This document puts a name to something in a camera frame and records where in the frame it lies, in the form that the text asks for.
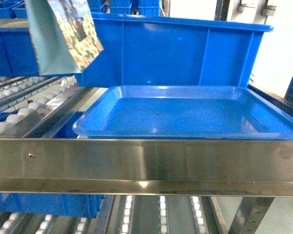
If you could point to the flower gift bag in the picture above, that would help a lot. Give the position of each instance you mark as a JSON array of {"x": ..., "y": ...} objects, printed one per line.
[{"x": 63, "y": 35}]

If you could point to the white roller conveyor track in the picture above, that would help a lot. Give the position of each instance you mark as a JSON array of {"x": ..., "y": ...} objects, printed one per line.
[{"x": 17, "y": 125}]

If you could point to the blue plastic tray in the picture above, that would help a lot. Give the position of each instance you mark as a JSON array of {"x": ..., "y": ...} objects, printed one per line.
[{"x": 183, "y": 112}]

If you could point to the large blue plastic bin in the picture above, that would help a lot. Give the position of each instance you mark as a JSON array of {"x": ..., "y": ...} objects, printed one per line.
[{"x": 163, "y": 51}]

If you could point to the blue bin at left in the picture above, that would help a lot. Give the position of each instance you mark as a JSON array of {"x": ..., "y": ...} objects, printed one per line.
[{"x": 17, "y": 55}]

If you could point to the steel rack front rail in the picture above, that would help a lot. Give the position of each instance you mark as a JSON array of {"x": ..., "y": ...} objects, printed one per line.
[{"x": 147, "y": 167}]

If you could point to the blue bin under rail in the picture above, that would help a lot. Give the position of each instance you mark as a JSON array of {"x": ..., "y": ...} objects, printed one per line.
[{"x": 51, "y": 204}]

